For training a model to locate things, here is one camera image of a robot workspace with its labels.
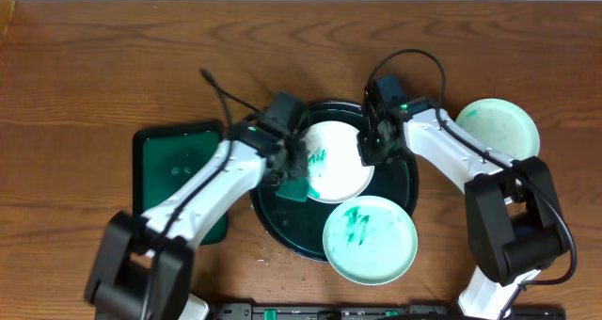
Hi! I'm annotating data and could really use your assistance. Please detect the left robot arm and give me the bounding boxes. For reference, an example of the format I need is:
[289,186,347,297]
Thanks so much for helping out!
[84,121,308,319]

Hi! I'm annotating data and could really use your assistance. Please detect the green scrubbing sponge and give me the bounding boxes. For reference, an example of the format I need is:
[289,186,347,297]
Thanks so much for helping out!
[276,177,309,202]

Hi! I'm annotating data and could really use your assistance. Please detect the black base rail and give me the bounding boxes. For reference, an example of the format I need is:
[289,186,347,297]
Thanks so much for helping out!
[206,302,565,320]

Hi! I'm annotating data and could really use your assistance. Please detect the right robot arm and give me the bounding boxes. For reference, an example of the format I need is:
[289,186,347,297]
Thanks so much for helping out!
[357,98,576,319]

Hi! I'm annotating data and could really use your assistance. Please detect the rectangular dark green tray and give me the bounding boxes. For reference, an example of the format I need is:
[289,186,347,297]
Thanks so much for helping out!
[132,120,223,216]

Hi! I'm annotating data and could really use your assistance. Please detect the mint green plate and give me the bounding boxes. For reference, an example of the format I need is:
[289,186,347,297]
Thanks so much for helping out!
[455,98,541,160]
[322,196,418,286]

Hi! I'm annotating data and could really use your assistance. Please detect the white plate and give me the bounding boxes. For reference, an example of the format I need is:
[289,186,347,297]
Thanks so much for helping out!
[304,120,374,203]

